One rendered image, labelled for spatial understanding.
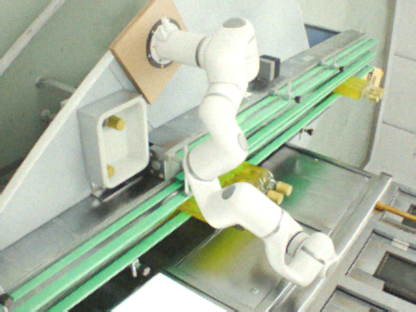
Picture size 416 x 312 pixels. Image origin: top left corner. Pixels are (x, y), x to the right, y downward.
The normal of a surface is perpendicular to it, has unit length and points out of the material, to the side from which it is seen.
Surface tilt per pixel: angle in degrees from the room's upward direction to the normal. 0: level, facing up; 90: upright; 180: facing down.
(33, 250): 90
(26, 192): 0
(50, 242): 90
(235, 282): 90
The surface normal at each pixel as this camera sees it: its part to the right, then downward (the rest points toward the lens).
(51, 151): 0.80, 0.32
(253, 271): 0.01, -0.86
